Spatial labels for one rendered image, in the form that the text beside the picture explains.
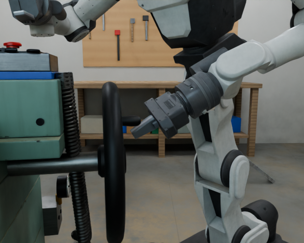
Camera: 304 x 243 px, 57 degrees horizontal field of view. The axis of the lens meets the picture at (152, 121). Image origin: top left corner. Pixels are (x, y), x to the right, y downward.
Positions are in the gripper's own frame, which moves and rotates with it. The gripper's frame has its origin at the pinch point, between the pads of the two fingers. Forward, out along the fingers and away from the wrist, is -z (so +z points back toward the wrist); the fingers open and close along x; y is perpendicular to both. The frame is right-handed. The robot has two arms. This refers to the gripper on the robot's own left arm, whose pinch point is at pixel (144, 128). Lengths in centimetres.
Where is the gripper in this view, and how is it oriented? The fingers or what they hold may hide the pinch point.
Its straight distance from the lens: 63.7
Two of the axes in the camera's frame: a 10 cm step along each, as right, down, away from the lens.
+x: -3.8, -5.2, 7.7
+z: 8.5, -5.2, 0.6
